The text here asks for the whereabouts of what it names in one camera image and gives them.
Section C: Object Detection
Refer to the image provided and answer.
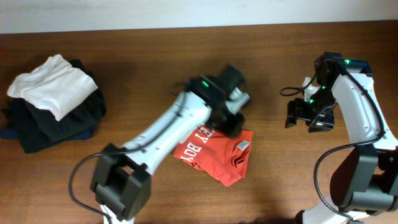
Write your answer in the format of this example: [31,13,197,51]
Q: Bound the orange t-shirt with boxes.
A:
[174,126,253,187]

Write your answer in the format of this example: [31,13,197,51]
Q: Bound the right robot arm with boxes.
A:
[285,52,397,224]

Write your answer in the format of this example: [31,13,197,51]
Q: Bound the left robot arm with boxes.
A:
[90,65,250,223]

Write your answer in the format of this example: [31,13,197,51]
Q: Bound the black folded clothes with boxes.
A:
[2,59,106,153]

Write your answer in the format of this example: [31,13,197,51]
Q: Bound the white folded shirt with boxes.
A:
[7,54,98,121]

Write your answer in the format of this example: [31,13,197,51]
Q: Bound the navy folded garment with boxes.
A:
[1,126,96,141]

